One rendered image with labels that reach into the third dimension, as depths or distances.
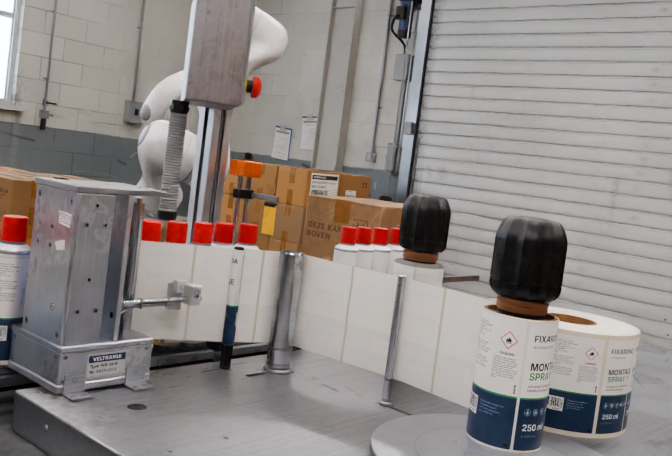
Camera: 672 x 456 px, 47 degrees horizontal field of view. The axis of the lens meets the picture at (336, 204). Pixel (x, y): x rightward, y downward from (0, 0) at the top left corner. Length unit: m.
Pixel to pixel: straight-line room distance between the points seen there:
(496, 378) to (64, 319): 0.53
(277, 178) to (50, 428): 4.42
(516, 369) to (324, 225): 1.20
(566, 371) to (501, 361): 0.24
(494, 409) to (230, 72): 0.72
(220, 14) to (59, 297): 0.56
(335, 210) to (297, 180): 3.17
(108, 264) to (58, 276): 0.08
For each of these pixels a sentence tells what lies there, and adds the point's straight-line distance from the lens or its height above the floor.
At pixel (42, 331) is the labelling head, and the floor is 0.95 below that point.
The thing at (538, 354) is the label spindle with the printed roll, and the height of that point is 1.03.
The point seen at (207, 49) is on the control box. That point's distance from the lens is 1.34.
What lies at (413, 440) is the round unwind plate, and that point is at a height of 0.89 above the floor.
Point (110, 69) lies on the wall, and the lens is 7.62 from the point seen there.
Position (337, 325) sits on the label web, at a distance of 1.18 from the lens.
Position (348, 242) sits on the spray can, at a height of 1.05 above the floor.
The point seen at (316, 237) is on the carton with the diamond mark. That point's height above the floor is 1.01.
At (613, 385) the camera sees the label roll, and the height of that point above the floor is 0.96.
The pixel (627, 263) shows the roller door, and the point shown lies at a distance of 5.59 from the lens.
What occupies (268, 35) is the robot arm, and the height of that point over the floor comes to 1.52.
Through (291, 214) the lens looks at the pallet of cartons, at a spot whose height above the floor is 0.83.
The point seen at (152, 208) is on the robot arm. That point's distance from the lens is 2.03.
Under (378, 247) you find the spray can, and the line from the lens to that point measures 1.66.
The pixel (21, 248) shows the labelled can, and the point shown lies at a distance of 1.13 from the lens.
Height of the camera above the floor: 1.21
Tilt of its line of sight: 3 degrees down
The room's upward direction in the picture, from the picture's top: 7 degrees clockwise
